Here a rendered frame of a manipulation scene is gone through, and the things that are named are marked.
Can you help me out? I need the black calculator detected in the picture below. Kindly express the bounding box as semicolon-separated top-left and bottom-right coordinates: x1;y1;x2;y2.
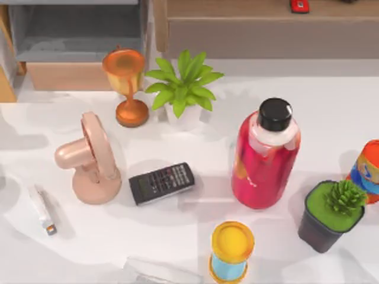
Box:
128;162;195;206

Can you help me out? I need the green plant in white pot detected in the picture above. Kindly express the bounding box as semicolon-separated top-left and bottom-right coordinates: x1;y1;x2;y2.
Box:
143;49;225;131

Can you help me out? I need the red bottle with black cap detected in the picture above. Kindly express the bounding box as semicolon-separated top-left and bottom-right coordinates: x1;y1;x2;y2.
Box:
231;98;302;210

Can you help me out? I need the orange trophy cup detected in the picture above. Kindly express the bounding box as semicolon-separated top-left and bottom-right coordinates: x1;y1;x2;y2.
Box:
102;46;150;128

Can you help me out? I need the pink desk fan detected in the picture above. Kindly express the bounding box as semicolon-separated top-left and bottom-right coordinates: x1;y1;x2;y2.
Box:
54;111;123;205

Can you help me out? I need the yellow and blue can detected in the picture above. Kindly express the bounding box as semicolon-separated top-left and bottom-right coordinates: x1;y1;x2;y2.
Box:
208;221;255;284

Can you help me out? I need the wooden cabinet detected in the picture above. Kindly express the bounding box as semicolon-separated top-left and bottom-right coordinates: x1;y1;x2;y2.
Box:
153;0;379;59

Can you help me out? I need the pulled-out wooden drawer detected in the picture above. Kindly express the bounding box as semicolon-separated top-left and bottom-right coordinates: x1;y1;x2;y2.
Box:
8;0;149;91

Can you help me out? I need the green plant in black pot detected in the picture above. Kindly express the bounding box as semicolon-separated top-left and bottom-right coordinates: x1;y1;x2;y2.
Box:
297;179;369;254

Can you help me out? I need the small red object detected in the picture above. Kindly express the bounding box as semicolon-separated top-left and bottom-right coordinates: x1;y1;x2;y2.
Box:
290;0;310;14

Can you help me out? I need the orange and blue can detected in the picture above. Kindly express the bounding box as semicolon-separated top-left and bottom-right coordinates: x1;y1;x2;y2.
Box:
345;139;379;205

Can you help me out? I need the wooden cupboard frame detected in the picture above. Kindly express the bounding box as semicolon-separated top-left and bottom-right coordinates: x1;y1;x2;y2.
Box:
0;4;27;104

